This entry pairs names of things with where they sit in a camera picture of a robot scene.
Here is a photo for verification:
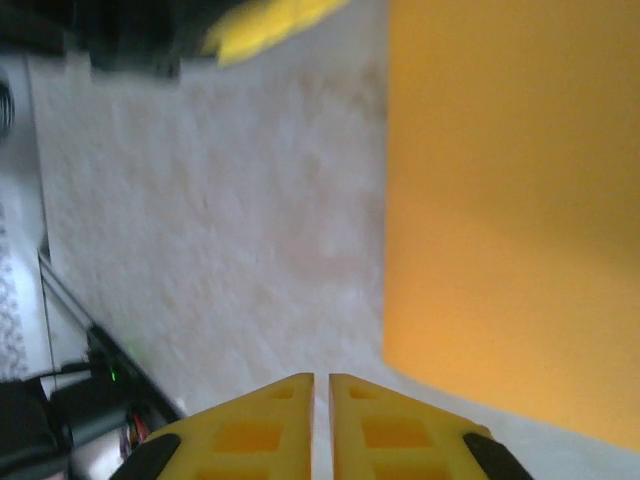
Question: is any aluminium side rail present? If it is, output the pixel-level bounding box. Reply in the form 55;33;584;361
24;54;51;261

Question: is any circuit board with green light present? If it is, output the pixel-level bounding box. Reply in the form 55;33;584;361
87;324;146;396

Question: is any orange square paper sheet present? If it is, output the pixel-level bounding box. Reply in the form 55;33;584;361
382;0;640;454

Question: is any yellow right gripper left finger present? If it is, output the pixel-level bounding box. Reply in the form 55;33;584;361
109;372;316;480

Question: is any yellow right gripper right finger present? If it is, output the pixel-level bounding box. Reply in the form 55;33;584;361
328;372;531;480

